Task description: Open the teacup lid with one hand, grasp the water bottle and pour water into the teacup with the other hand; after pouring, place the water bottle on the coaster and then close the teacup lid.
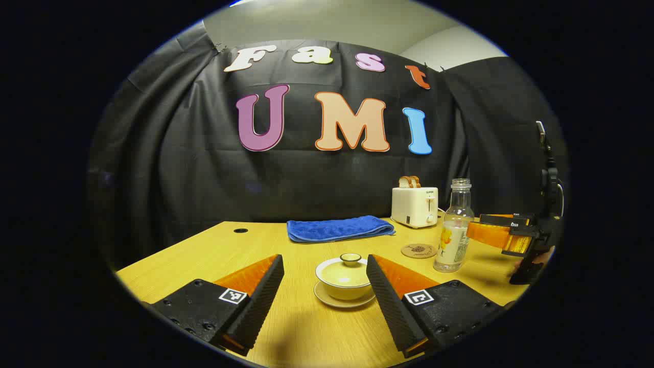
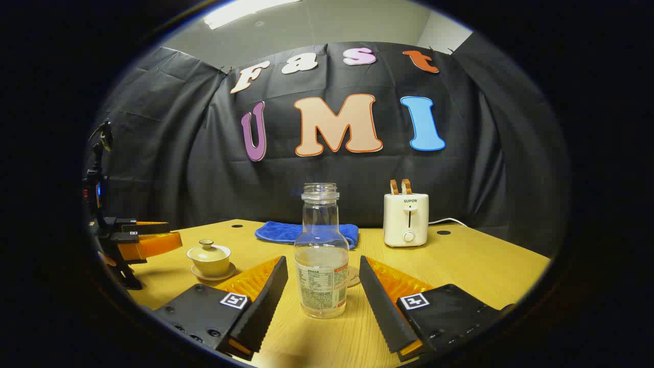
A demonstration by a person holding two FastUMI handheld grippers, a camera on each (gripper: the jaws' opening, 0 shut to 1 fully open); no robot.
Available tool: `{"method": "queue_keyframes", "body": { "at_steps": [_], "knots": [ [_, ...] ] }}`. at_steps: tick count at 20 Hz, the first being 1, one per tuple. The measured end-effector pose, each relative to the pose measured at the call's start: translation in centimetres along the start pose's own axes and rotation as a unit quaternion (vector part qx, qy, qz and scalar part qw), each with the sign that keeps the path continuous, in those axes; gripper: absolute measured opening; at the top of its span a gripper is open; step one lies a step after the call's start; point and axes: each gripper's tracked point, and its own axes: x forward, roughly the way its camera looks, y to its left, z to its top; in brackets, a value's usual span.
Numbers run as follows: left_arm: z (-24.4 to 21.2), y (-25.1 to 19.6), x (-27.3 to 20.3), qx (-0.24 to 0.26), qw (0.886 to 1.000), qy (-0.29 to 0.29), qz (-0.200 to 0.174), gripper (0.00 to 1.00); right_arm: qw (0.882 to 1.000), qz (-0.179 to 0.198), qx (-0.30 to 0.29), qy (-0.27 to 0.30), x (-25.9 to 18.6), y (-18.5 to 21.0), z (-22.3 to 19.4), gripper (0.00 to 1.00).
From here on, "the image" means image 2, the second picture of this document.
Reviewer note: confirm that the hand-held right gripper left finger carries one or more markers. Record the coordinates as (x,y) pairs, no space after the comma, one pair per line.
(265,301)

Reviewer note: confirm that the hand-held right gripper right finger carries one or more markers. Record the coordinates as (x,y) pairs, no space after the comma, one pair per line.
(383,306)

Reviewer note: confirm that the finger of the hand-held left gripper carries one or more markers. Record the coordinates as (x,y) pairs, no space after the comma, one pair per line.
(153,245)
(127,223)

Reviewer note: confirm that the round wooden coaster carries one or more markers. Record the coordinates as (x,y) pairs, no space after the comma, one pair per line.
(354,277)

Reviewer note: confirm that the blue folded towel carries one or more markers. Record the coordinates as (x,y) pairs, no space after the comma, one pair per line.
(276,232)

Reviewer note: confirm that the white toaster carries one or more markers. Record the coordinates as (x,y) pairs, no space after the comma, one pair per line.
(398,220)

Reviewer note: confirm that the black backdrop cloth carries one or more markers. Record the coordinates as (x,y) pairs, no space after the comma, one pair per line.
(204,168)

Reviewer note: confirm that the toast slice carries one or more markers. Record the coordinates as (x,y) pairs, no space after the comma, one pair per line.
(406,186)
(394,187)

